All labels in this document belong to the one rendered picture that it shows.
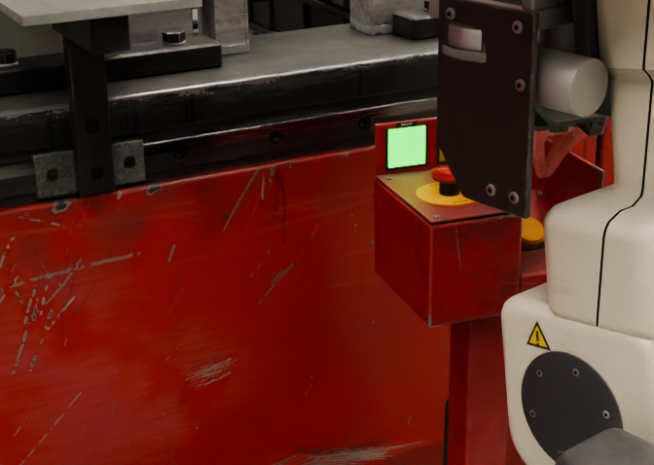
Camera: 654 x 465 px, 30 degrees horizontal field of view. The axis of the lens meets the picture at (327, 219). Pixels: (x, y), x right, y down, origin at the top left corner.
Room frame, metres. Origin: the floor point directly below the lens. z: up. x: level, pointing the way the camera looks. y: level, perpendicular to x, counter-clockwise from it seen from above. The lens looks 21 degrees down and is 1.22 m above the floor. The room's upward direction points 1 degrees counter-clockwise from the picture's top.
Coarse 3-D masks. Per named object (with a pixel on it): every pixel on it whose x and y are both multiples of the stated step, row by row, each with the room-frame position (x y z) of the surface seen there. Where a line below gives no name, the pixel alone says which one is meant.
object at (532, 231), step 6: (522, 222) 1.27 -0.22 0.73; (528, 222) 1.27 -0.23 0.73; (534, 222) 1.27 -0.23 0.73; (522, 228) 1.26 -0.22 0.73; (528, 228) 1.26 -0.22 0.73; (534, 228) 1.26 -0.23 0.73; (540, 228) 1.26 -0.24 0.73; (522, 234) 1.25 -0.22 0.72; (528, 234) 1.25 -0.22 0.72; (534, 234) 1.26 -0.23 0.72; (540, 234) 1.26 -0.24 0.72; (522, 240) 1.25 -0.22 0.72; (528, 240) 1.25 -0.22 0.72; (534, 240) 1.25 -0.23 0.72; (540, 240) 1.25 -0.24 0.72; (522, 246) 1.25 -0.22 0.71; (528, 246) 1.25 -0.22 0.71; (534, 246) 1.25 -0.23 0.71
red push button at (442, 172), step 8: (440, 168) 1.23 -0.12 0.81; (448, 168) 1.23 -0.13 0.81; (432, 176) 1.23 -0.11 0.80; (440, 176) 1.22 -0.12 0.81; (448, 176) 1.21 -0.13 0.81; (440, 184) 1.23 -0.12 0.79; (448, 184) 1.22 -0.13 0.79; (456, 184) 1.22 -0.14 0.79; (440, 192) 1.23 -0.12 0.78; (448, 192) 1.22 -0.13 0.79; (456, 192) 1.22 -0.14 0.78
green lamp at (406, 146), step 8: (400, 128) 1.30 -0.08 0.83; (408, 128) 1.31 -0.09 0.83; (416, 128) 1.31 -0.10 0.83; (424, 128) 1.31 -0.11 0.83; (392, 136) 1.30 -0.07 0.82; (400, 136) 1.30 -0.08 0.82; (408, 136) 1.31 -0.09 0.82; (416, 136) 1.31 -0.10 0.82; (424, 136) 1.31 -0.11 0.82; (392, 144) 1.30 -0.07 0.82; (400, 144) 1.30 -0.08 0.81; (408, 144) 1.31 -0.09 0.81; (416, 144) 1.31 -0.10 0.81; (424, 144) 1.31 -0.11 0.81; (392, 152) 1.30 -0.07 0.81; (400, 152) 1.30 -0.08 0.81; (408, 152) 1.31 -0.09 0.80; (416, 152) 1.31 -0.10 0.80; (424, 152) 1.31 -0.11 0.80; (392, 160) 1.30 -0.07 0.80; (400, 160) 1.30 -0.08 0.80; (408, 160) 1.31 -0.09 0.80; (416, 160) 1.31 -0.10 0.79; (424, 160) 1.31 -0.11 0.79
